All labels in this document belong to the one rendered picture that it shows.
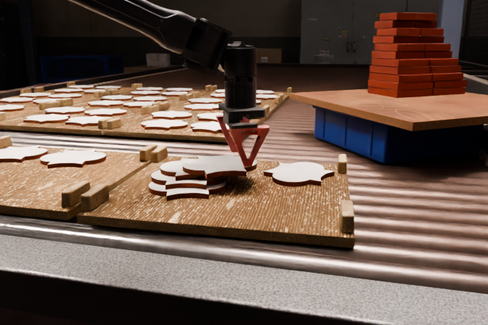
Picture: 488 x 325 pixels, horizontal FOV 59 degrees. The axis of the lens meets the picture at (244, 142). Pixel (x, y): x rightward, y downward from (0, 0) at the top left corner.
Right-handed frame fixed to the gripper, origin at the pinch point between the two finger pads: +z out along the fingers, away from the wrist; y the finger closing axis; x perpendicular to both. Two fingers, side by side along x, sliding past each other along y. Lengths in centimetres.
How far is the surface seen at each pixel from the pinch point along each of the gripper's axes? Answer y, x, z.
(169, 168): -0.4, -13.3, 1.7
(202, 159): -1.1, -7.0, 0.8
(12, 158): -23, -45, 4
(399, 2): -539, 387, -69
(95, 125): -61, -31, 5
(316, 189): 9.0, 11.5, 4.9
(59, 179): -8.3, -33.4, 4.6
